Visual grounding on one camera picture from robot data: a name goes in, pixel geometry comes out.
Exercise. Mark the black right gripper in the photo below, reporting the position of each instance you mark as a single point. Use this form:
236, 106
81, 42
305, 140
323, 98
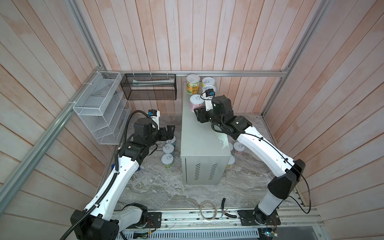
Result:
201, 116

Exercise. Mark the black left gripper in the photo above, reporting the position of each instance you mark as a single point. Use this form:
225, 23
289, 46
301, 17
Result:
164, 137

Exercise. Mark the floor can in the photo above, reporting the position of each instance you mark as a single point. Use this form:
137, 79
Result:
172, 141
167, 160
231, 162
168, 149

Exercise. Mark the pink label can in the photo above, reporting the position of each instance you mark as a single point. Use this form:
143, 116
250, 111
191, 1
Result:
207, 87

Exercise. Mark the yellow label can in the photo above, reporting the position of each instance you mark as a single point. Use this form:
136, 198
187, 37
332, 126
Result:
208, 81

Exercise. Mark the tall yellow peach can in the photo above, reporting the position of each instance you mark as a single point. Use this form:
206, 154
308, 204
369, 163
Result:
193, 84

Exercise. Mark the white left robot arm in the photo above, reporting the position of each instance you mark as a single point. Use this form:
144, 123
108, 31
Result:
99, 220

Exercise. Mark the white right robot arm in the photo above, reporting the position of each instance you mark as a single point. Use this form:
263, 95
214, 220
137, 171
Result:
287, 172

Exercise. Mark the white lid can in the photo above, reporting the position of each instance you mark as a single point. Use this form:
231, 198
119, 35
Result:
238, 148

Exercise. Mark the grey metal cabinet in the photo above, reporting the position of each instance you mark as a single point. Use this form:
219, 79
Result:
204, 153

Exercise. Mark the clear tape roll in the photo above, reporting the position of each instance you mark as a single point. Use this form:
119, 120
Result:
208, 211

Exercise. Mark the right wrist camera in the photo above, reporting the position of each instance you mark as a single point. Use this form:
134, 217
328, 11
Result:
210, 94

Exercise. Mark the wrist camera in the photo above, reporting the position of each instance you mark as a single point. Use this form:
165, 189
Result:
210, 94
154, 115

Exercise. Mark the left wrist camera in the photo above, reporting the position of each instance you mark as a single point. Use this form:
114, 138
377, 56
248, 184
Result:
154, 115

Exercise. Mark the black mesh wall basket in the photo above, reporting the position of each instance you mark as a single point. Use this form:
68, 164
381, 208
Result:
148, 87

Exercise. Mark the white wire mesh rack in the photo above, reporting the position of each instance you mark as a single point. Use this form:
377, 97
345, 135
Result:
103, 109

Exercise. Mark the black handled pliers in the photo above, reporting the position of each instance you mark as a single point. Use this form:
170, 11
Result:
225, 212

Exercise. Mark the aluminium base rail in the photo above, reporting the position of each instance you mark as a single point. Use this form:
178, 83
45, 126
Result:
290, 223

